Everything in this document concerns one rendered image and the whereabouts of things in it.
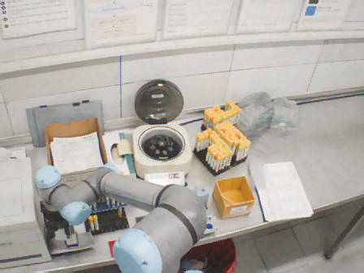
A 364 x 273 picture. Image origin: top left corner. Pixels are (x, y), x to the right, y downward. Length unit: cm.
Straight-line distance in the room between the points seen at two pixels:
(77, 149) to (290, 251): 158
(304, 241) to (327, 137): 90
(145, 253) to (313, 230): 216
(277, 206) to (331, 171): 39
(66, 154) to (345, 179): 131
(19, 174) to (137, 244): 72
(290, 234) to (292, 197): 101
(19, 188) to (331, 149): 148
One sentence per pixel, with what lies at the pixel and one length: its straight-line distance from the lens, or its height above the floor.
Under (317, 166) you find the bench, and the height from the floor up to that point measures 88.
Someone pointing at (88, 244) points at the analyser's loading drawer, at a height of 91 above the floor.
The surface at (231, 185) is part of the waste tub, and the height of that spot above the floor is 92.
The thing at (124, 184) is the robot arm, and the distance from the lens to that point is 104.
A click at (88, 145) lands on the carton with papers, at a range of 176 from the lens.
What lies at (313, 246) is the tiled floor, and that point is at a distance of 276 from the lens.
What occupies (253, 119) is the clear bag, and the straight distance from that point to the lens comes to 192.
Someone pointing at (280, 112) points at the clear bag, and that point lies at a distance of 201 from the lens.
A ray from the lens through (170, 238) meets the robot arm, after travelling 79.
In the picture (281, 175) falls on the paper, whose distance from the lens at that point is 182.
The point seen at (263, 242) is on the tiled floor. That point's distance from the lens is 266.
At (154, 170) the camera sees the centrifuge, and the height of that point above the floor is 96.
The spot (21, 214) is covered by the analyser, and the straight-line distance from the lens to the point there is 130.
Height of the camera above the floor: 223
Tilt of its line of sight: 46 degrees down
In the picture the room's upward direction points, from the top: 7 degrees clockwise
